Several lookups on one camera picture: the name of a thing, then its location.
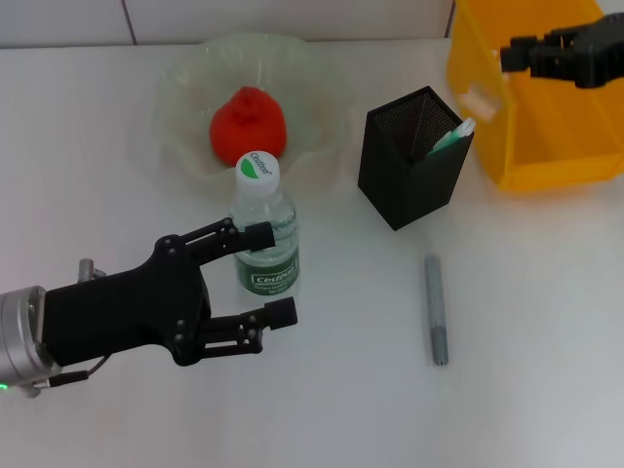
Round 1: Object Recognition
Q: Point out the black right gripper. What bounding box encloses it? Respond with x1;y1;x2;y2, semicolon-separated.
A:
500;13;624;89

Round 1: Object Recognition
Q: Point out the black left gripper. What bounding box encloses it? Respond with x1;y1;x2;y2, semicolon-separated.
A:
42;217;298;367

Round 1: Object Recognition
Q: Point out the clear green-label water bottle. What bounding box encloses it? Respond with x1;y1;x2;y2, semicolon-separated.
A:
227;150;299;296

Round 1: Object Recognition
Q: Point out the beige eraser with barcode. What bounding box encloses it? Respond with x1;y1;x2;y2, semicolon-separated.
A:
457;81;503;122

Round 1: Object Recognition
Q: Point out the red-orange toy orange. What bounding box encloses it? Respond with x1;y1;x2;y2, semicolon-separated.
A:
209;86;288;169

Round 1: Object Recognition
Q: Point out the grey pen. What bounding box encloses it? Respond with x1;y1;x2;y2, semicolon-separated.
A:
422;252;449;367

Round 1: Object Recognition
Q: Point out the black mesh pen holder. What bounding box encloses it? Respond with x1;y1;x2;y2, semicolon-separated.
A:
357;86;476;231

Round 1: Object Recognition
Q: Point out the yellow plastic bin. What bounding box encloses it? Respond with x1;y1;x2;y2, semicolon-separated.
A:
446;0;624;194

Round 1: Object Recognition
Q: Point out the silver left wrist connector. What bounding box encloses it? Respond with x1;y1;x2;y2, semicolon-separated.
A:
77;257;108;284

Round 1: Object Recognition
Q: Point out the pale green glass bowl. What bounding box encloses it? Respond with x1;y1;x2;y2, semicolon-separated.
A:
153;32;360;196

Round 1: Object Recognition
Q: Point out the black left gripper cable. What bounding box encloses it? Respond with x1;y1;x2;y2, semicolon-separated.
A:
46;358;111;391

